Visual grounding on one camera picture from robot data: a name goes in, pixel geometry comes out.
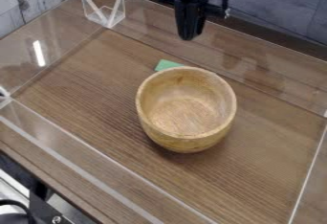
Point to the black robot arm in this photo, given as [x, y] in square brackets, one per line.
[192, 13]

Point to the green flat object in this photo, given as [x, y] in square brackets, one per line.
[166, 64]

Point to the black metal mount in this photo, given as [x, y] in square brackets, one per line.
[45, 212]

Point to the clear acrylic corner bracket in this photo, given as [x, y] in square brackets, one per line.
[105, 15]

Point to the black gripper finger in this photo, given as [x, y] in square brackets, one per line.
[200, 16]
[184, 17]

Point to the clear acrylic tray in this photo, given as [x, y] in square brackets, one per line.
[70, 74]

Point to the wooden bowl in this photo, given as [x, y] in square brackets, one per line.
[186, 106]

